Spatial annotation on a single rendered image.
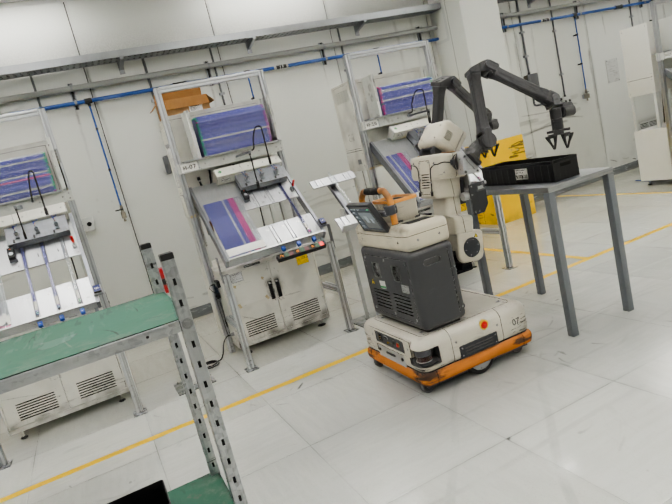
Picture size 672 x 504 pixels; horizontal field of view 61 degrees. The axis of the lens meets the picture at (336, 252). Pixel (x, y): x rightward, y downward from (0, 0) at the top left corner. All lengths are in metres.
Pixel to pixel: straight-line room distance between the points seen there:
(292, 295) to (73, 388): 1.51
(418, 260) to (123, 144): 3.46
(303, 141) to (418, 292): 3.43
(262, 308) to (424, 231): 1.68
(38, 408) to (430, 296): 2.47
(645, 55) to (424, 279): 4.87
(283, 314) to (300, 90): 2.66
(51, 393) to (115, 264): 1.83
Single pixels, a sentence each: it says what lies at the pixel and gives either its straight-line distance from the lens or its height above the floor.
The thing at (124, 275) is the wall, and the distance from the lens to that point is 5.46.
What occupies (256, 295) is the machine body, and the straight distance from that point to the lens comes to 3.98.
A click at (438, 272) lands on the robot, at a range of 2.73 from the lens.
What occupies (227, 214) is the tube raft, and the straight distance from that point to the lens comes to 3.84.
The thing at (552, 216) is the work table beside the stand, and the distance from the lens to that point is 3.04.
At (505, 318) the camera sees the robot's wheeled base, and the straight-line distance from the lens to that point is 2.95.
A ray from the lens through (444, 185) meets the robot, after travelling 2.96.
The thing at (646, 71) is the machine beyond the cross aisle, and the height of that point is 1.23.
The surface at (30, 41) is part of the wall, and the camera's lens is 5.61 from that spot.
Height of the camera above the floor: 1.23
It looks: 10 degrees down
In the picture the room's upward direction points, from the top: 14 degrees counter-clockwise
